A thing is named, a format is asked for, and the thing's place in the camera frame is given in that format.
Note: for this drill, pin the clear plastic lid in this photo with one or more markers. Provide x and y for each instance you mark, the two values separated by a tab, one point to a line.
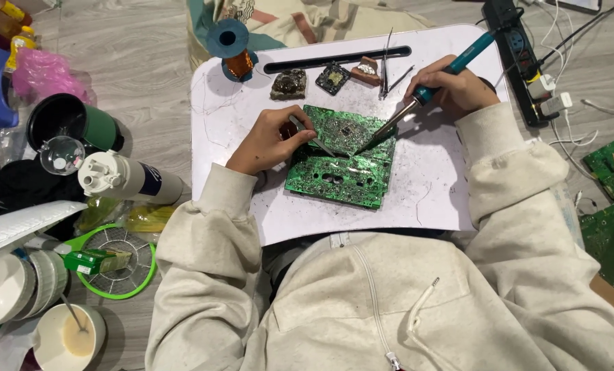
62	154

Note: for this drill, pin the thin metal pick tool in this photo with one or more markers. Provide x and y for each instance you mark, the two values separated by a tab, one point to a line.
401	79

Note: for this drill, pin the white tape roll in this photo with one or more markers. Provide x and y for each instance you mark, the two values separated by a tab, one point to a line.
49	281

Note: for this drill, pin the white bubble mailer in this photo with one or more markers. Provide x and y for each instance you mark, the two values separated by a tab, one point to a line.
18	224

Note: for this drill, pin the metal spoon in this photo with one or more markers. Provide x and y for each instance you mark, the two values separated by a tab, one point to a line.
74	312

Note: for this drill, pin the yellow plastic bag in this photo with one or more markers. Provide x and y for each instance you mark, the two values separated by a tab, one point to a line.
147	217

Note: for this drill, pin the white filter cartridge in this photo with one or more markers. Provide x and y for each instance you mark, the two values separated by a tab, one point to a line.
131	180

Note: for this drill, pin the black cloth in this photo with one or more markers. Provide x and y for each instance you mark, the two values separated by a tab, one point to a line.
18	185

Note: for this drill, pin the black square flux tin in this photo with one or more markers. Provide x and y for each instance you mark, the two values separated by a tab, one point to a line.
333	78

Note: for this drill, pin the dark rosin block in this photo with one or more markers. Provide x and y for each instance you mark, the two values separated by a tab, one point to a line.
288	85

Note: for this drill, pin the white lap desk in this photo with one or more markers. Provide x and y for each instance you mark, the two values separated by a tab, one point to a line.
431	180

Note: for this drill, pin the silver metal tweezers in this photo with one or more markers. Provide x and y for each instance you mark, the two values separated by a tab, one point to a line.
317	141

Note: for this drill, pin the large white bowl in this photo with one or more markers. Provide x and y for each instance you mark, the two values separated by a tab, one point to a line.
0	293

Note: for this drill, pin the pink plastic bag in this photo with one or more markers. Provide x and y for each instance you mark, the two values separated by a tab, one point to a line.
46	74

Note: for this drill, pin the small green box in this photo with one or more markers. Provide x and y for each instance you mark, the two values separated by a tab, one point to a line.
95	261

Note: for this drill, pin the person's left hand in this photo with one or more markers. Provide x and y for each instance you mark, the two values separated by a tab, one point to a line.
265	141

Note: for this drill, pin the teal soldering iron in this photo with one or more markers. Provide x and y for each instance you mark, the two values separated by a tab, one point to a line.
461	56

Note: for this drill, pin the person's cream hoodie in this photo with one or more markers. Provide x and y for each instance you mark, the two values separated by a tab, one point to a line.
369	309

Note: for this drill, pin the brown block with solder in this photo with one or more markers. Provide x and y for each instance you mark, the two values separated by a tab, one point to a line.
367	71

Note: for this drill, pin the black power strip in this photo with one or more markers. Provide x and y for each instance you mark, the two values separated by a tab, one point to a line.
516	51

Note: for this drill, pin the green circuit board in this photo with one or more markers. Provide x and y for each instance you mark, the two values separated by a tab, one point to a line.
348	175

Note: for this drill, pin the person's right hand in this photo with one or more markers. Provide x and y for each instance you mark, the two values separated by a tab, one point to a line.
464	92

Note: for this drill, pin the white bowl with liquid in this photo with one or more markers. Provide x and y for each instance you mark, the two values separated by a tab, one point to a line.
70	340

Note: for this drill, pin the white charger plug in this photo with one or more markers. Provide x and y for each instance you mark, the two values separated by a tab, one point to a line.
541	86
555	103

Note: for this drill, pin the orange bottle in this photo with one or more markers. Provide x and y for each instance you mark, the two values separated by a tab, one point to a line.
0	13

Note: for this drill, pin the yellow drink bottle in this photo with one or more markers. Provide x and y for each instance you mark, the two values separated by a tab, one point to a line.
19	46

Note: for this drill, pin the slim pointed metal tweezers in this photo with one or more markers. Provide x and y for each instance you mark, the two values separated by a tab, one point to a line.
384	67

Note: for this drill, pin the green and black thermos cup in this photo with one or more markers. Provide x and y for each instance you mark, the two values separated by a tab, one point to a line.
98	126

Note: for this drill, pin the green round mesh racket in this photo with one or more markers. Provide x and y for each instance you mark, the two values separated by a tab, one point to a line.
126	278

